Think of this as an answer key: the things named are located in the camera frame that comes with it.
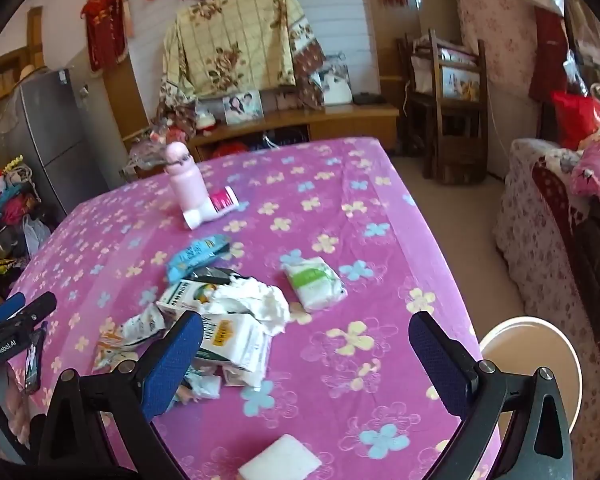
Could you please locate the wedding photo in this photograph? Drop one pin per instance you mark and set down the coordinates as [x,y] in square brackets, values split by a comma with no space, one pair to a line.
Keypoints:
[335,85]

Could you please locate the white green wrapper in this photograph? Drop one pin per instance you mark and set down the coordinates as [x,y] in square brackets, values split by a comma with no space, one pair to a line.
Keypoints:
[203,385]

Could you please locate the red plastic bag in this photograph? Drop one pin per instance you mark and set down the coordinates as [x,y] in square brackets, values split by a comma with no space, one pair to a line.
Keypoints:
[577,117]

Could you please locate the white tissue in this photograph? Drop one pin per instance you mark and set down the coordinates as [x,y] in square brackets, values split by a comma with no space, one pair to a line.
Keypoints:
[252,302]

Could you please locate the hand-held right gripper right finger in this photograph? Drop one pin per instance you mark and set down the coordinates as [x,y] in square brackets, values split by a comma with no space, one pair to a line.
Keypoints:
[440,365]

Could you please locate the white ornament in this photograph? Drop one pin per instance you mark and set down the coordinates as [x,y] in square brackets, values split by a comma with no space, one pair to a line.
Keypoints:
[206,119]

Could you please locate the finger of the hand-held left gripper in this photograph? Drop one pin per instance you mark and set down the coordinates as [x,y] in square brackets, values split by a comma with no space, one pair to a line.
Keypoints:
[10,304]
[35,308]

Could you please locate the clear wrapped gifts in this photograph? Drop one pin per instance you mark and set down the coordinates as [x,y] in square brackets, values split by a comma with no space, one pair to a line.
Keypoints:
[152,147]

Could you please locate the red round ornament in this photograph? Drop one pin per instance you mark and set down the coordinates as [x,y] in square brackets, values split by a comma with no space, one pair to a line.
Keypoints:
[232,150]

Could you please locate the pink cartoon blanket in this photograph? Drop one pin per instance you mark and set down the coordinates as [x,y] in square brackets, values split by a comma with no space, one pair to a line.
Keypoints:
[597,170]

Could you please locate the wooden cabinet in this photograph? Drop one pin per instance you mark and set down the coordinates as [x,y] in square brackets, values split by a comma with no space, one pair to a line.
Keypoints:
[330,117]

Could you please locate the small black box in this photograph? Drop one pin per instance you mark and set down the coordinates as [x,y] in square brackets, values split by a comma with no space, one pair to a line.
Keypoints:
[367,99]

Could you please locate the white green medicine box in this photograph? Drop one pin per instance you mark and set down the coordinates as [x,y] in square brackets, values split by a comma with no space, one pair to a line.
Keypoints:
[180,296]

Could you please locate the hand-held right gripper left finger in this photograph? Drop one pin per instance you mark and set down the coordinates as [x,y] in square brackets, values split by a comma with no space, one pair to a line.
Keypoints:
[175,365]

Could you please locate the crumpled silver white wrapper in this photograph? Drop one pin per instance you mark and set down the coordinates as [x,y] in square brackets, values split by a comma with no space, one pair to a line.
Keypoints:
[140,327]

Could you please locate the white green tissue pack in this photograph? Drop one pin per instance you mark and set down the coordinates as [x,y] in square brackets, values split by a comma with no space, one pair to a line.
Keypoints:
[312,282]

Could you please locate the black wrapper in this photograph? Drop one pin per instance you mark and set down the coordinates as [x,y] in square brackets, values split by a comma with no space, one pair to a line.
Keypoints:
[212,276]

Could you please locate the white bottle pink label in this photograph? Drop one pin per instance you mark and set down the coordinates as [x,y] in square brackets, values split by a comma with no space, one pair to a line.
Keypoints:
[215,207]

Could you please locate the pink floral bed blanket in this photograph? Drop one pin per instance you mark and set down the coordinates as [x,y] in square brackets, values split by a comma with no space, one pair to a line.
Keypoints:
[330,200]

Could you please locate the floral covered sofa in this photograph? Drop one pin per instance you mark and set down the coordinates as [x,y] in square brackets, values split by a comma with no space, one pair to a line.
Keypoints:
[525,220]

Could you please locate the white carton yellow label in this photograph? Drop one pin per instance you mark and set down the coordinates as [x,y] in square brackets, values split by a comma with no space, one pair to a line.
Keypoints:
[240,345]

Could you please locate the red patterned sofa throw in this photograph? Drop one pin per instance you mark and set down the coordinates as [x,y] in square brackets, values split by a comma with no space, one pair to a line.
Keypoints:
[552,210]

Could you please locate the red hanging wall decoration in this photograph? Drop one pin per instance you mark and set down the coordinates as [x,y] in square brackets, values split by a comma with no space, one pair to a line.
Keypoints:
[105,25]

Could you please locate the grey fridge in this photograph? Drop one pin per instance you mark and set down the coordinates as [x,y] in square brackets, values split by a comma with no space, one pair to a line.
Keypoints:
[50,135]

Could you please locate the round white bin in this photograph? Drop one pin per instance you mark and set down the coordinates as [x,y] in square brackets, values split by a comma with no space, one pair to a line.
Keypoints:
[525,355]

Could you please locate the red hanging garment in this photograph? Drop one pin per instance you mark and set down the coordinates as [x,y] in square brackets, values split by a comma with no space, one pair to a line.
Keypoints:
[547,55]

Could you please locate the dark wooden chair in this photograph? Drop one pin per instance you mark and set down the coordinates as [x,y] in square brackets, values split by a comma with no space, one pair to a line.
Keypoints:
[455,150]

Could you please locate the blue snack packet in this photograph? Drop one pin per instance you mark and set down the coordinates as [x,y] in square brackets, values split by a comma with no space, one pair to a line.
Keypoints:
[192,255]

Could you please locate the white plastic packet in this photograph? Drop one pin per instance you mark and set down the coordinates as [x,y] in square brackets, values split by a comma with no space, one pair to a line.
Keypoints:
[280,460]

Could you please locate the cluttered rack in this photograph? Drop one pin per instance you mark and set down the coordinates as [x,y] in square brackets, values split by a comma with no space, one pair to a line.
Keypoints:
[10,220]

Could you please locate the pink floral appliance cover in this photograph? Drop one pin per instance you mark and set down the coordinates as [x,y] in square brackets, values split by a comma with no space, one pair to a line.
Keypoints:
[495,25]

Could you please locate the cream floral cloth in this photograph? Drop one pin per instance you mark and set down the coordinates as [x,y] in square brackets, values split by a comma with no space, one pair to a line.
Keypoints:
[230,45]

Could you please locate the couple photo frame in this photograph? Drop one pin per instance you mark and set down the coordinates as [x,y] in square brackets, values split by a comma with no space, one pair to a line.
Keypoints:
[242,107]

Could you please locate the person's left hand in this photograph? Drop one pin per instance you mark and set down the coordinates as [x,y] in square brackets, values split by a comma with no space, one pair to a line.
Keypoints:
[17,405]

